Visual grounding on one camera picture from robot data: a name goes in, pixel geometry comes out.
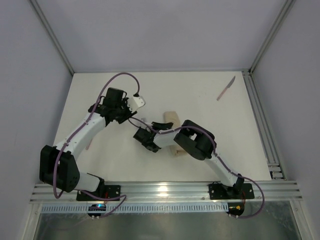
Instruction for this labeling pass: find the black controller board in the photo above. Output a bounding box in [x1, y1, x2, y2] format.
[226, 202, 245, 217]
[87, 203, 106, 220]

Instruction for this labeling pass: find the left aluminium frame post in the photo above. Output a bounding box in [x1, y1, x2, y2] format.
[28, 0, 75, 76]

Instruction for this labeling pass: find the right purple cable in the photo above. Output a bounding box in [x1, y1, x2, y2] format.
[128, 117, 266, 221]

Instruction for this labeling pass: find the right side aluminium rail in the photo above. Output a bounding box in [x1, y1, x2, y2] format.
[242, 69, 287, 181]

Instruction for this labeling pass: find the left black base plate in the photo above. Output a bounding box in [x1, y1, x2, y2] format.
[76, 184, 121, 202]

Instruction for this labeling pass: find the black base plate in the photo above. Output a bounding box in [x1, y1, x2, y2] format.
[208, 182, 255, 200]
[76, 184, 121, 202]

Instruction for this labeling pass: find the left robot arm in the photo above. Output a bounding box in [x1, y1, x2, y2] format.
[39, 87, 146, 198]

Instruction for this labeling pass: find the fork with pink handle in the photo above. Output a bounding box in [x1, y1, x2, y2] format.
[85, 139, 92, 150]

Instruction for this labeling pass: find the aluminium rail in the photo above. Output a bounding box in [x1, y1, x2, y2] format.
[29, 180, 303, 204]
[242, 69, 287, 181]

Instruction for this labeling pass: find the slotted cable duct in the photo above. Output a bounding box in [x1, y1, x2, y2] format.
[41, 202, 228, 214]

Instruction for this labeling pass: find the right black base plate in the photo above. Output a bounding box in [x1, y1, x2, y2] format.
[208, 182, 255, 200]

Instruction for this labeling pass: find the right aluminium frame post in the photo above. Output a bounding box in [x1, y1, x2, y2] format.
[249, 0, 296, 75]

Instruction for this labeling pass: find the aluminium front rail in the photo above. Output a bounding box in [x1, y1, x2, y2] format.
[29, 180, 303, 204]

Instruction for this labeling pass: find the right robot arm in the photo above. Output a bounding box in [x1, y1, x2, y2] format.
[133, 118, 245, 199]

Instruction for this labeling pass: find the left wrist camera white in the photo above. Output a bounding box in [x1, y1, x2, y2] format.
[127, 96, 146, 112]

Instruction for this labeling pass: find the knife with pink handle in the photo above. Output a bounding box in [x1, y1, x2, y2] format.
[216, 76, 236, 101]

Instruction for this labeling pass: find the beige cloth napkin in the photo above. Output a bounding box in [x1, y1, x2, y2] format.
[163, 111, 187, 157]

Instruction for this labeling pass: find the left black controller board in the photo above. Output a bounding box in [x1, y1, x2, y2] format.
[87, 203, 106, 220]

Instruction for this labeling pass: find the aluminium frame post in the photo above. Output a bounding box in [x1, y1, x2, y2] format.
[249, 0, 296, 75]
[28, 0, 75, 76]

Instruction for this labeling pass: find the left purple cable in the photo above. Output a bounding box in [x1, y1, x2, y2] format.
[53, 72, 141, 218]

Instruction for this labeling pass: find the right black controller board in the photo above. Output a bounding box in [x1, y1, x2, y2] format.
[226, 202, 245, 217]

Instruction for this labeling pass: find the purple cable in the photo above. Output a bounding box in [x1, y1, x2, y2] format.
[53, 72, 141, 218]
[128, 117, 266, 221]

